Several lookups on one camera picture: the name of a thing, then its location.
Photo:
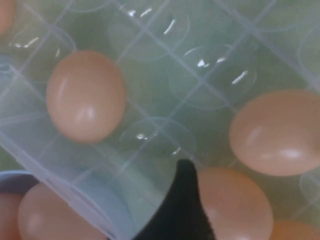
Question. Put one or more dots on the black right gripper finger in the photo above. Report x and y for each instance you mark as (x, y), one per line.
(180, 200)

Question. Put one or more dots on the orange plastic egg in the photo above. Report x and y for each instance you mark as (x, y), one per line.
(86, 96)
(50, 215)
(7, 217)
(297, 231)
(275, 132)
(5, 15)
(232, 200)

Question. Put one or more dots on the clear plastic egg box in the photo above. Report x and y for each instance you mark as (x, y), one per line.
(162, 87)

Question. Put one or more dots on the blue plastic bowl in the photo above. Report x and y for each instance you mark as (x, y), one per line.
(12, 180)

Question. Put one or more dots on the green checked tablecloth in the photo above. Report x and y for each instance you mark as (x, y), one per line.
(7, 157)

